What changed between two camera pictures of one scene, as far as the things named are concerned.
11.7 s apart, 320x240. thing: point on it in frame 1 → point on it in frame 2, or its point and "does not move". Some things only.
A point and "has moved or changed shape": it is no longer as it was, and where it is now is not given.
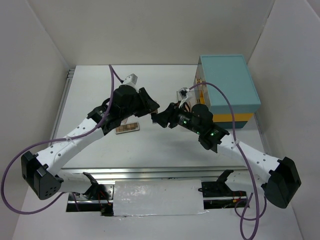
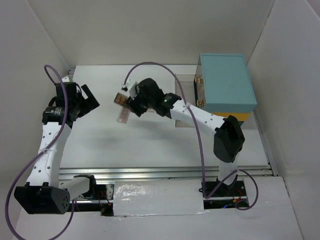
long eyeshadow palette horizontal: [129, 128] has moved or changed shape
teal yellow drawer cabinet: [230, 72] does not move
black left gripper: [148, 105] → [90, 103]
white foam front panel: [143, 198] does not move
